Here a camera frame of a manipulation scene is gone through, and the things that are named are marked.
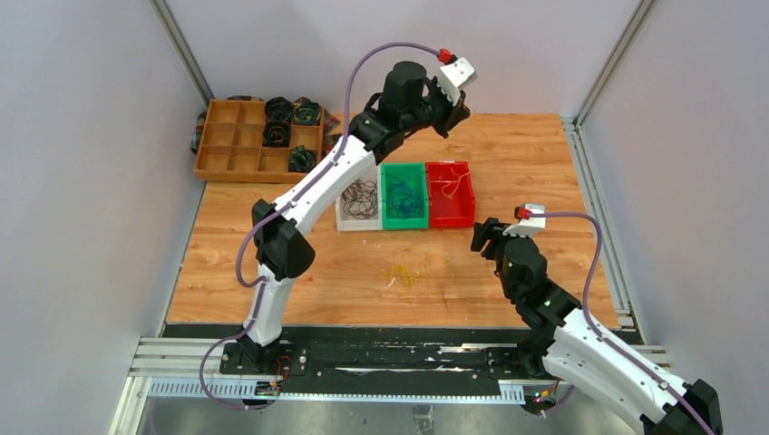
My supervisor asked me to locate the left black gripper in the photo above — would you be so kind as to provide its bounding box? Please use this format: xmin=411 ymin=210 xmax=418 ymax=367
xmin=403 ymin=77 xmax=472 ymax=140

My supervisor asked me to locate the blue wire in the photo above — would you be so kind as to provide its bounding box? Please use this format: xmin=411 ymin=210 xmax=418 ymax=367
xmin=384 ymin=170 xmax=424 ymax=220

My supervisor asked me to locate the yellow wire tangle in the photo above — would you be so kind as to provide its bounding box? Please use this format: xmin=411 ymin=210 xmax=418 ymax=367
xmin=379 ymin=252 xmax=458 ymax=293

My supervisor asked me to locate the brown wire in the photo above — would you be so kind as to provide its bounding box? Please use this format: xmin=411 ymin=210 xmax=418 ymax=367
xmin=340 ymin=178 xmax=380 ymax=220

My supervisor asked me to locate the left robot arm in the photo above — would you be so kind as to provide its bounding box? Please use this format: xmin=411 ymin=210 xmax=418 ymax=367
xmin=239 ymin=57 xmax=477 ymax=374

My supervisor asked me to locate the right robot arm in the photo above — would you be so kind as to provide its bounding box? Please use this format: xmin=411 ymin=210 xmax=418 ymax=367
xmin=471 ymin=208 xmax=724 ymax=434

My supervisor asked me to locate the green plastic bin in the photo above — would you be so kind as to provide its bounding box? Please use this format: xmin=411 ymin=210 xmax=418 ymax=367
xmin=380 ymin=162 xmax=429 ymax=230

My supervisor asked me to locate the red plastic bin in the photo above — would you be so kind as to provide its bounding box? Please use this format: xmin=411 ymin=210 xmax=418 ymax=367
xmin=424 ymin=161 xmax=476 ymax=228

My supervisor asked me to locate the plaid cloth under tray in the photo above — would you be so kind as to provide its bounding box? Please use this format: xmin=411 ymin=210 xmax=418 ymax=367
xmin=190 ymin=95 xmax=343 ymax=156

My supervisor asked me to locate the white plastic bin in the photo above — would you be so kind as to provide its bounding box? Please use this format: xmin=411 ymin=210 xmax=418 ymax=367
xmin=335 ymin=166 xmax=382 ymax=232

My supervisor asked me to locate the rolled green cloth top right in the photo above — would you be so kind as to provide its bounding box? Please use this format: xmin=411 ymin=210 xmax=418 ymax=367
xmin=294 ymin=100 xmax=323 ymax=126

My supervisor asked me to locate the rolled green cloth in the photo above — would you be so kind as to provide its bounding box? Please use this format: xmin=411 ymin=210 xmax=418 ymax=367
xmin=294 ymin=100 xmax=323 ymax=126
xmin=288 ymin=146 xmax=317 ymax=173

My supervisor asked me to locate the rolled green cloth bottom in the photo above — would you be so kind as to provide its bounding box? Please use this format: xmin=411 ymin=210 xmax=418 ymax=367
xmin=288 ymin=146 xmax=317 ymax=173

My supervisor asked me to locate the rolled dark cloth top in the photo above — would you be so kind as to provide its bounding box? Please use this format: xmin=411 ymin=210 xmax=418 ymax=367
xmin=265 ymin=97 xmax=295 ymax=124

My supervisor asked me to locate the rolled dark cloth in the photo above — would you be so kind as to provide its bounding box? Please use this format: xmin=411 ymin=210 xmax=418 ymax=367
xmin=265 ymin=97 xmax=295 ymax=124
xmin=262 ymin=121 xmax=291 ymax=148

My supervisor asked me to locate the rolled dark cloth middle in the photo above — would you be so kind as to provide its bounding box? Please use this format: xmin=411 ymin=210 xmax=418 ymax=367
xmin=262 ymin=121 xmax=291 ymax=148

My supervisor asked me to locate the wooden compartment tray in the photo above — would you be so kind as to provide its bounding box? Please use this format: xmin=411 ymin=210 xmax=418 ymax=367
xmin=194 ymin=99 xmax=325 ymax=184

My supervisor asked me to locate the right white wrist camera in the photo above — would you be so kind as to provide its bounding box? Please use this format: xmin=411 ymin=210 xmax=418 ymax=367
xmin=502 ymin=203 xmax=546 ymax=237

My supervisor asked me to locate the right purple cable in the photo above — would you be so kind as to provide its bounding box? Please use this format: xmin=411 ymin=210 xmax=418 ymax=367
xmin=528 ymin=211 xmax=710 ymax=435

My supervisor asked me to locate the purple cable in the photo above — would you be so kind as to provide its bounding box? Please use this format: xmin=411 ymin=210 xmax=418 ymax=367
xmin=528 ymin=211 xmax=710 ymax=435
xmin=199 ymin=42 xmax=452 ymax=412

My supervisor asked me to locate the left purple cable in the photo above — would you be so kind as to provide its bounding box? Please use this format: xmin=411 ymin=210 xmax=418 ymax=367
xmin=199 ymin=42 xmax=452 ymax=412

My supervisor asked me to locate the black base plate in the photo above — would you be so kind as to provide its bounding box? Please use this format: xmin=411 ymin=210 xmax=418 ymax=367
xmin=219 ymin=325 xmax=558 ymax=399

